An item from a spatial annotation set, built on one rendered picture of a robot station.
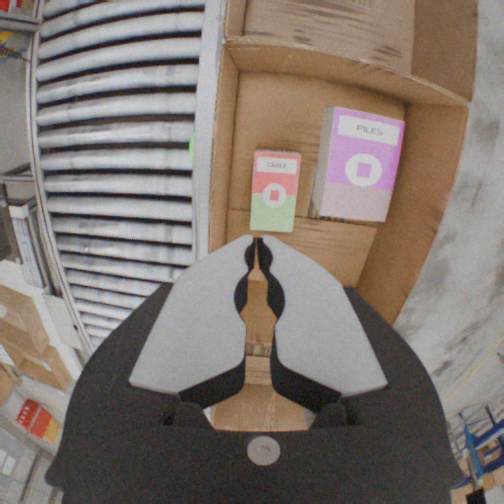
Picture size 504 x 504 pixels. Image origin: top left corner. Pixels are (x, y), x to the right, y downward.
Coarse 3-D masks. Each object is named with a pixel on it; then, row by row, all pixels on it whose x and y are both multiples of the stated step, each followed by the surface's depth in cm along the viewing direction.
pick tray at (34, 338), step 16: (0, 288) 77; (0, 304) 71; (16, 304) 74; (32, 304) 80; (0, 320) 90; (16, 320) 89; (32, 320) 80; (16, 336) 88; (32, 336) 80; (48, 336) 92; (32, 352) 85
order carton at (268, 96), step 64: (256, 64) 28; (320, 64) 24; (256, 128) 38; (320, 128) 37; (448, 128) 24; (448, 192) 26; (256, 256) 50; (320, 256) 49; (384, 256) 42; (256, 320) 43
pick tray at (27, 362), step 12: (0, 336) 88; (12, 348) 98; (48, 348) 94; (12, 360) 96; (24, 360) 106; (36, 360) 106; (48, 360) 89; (60, 360) 99; (24, 372) 100; (36, 372) 104; (48, 372) 107; (60, 372) 98; (48, 384) 101; (60, 384) 98
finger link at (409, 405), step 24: (360, 312) 7; (384, 336) 7; (384, 360) 6; (408, 360) 6; (408, 384) 5; (432, 384) 5; (360, 408) 5; (384, 408) 5; (408, 408) 5; (432, 408) 4; (408, 432) 4; (432, 432) 4; (432, 456) 3; (456, 480) 3
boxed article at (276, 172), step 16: (256, 160) 38; (272, 160) 37; (288, 160) 37; (256, 176) 39; (272, 176) 39; (288, 176) 39; (256, 192) 40; (272, 192) 40; (288, 192) 40; (256, 208) 41; (272, 208) 41; (288, 208) 41; (256, 224) 43; (272, 224) 43; (288, 224) 43
